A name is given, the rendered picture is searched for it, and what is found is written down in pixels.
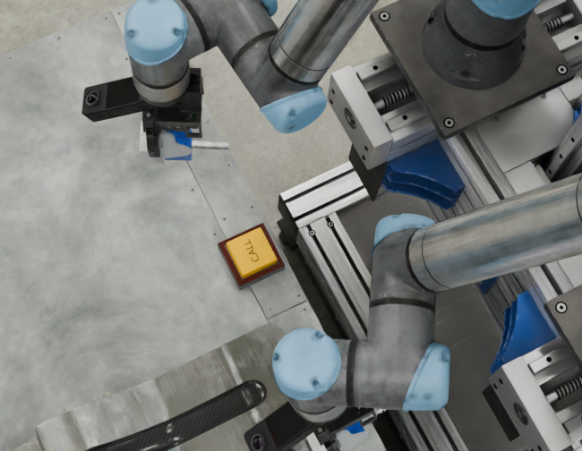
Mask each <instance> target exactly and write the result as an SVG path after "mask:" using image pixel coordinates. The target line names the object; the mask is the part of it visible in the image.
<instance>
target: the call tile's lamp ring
mask: <svg viewBox="0 0 582 451"><path fill-rule="evenodd" d="M259 227H260V228H261V230H262V231H263V233H264V235H265V237H266V238H267V240H268V242H269V244H270V247H271V249H272V250H273V252H274V254H275V256H276V258H277V260H278V264H277V265H275V266H273V267H271V268H267V269H265V270H263V271H262V272H260V273H258V274H256V275H253V276H251V277H248V278H246V279H245V280H243V281H242V279H241V277H240V276H239V274H238V272H237V270H236V269H235V266H234V264H233V262H232V260H231V259H230V257H229V255H228V253H227V250H226V248H225V246H224V245H225V244H227V242H229V241H231V240H234V239H235V238H237V237H239V236H241V235H244V234H247V233H249V232H251V231H252V230H255V229H257V228H259ZM218 245H219V247H220V249H221V250H222V252H223V254H224V256H225V258H226V260H227V263H228V265H229V267H230V268H231V270H232V272H233V274H234V276H235V279H236V281H237V283H238V284H239V285H240V286H241V285H245V284H247V283H249V282H251V281H253V280H254V279H257V278H259V277H262V276H264V275H266V274H268V273H270V272H272V271H274V270H276V269H278V268H281V267H284V266H285V264H284V262H283V260H282V259H281V257H280V255H279V253H278V251H277V249H276V247H275V245H274V243H273V241H272V240H271V238H270V235H269V233H268V231H267V229H266V228H265V226H264V224H263V223H261V224H259V225H257V226H255V227H252V228H250V229H248V230H246V231H244V232H241V233H240V234H237V235H235V236H233V237H230V238H228V239H226V240H225V241H223V242H220V243H218Z"/></svg>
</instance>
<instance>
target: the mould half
mask: <svg viewBox="0 0 582 451"><path fill-rule="evenodd" d="M284 336H285V333H284V331H283V329H282V327H281V326H280V324H279V322H278V320H277V319H275V320H273V321H271V322H270V323H268V324H266V325H264V326H261V327H259V328H256V329H255V330H253V331H251V332H249V333H247V334H245V335H242V336H239V337H238V338H236V339H234V340H232V341H230V342H228V343H226V344H224V345H222V346H220V347H218V348H216V349H214V350H212V351H210V352H208V353H205V354H204V355H202V356H200V357H198V358H196V359H194V360H192V361H189V362H187V363H185V364H183V365H181V366H179V367H177V368H175V369H173V370H171V371H169V372H167V373H165V374H163V375H161V376H159V377H156V378H154V379H152V380H149V381H147V382H145V383H142V384H140V385H138V386H136V387H131V388H128V389H126V390H124V391H121V392H118V393H115V394H113V395H111V396H106V397H103V398H100V399H98V400H95V401H93V402H90V403H87V404H84V405H81V406H79V407H76V408H74V409H72V410H70V411H68V412H65V413H62V414H60V415H58V416H56V417H55V418H53V419H51V420H49V421H46V422H44V423H42V424H40V425H38V426H37V427H36V428H35V431H36V433H37V437H36V438H34V439H33V440H32V441H30V442H28V443H26V444H24V445H22V446H20V447H17V448H15V449H13V450H11V451H85V450H87V449H89V448H91V447H94V446H98V445H102V444H105V443H107V442H110V441H113V440H116V439H119V438H123V437H126V436H129V435H131V434H133V433H136V432H138V431H141V430H145V429H147V428H149V427H152V426H154V425H157V424H159V423H161V422H163V421H167V420H169V419H171V418H174V417H176V416H177V415H179V414H181V413H184V412H186V411H188V410H190V409H192V408H193V407H195V406H197V405H199V404H202V403H204V402H206V401H208V400H210V399H211V398H213V397H215V396H218V395H220V394H222V393H224V392H226V391H228V390H229V389H231V388H233V387H236V386H238V385H240V384H242V383H244V382H245V381H247V380H248V381H250V380H258V381H260V382H261V383H262V384H263V385H264V386H265V388H266V392H267V394H266V397H265V399H264V401H263V402H262V403H260V404H259V405H258V406H256V407H254V408H252V410H250V411H248V412H246V413H242V414H240V415H238V416H236V417H235V418H233V419H231V420H229V421H226V422H224V423H222V424H220V425H218V426H217V427H215V428H214V429H212V430H209V431H207V432H205V433H203V434H201V435H200V436H198V437H195V438H192V439H190V440H188V441H186V442H184V443H183V444H181V445H179V446H177V447H173V448H171V449H169V450H167V451H249V448H248V446H247V445H246V442H245V440H244V433H245V432H246V431H247V430H249V429H250V428H252V427H253V426H254V425H256V424H257V423H258V422H260V421H262V420H263V419H264V418H266V417H267V416H268V415H270V414H271V413H273V412H274V411H275V410H277V409H278V408H279V407H280V406H281V405H283V404H284V403H286V402H287V401H288V399H287V397H286V398H284V399H283V398H282V396H281V394H280V393H279V391H278V388H277V386H276V384H275V382H274V380H273V378H272V377H271V375H270V372H269V370H268V368H267V366H268V365H270V364H272V357H273V354H274V351H275V348H276V346H277V344H278V342H279V341H280V340H281V339H282V338H283V337H284Z"/></svg>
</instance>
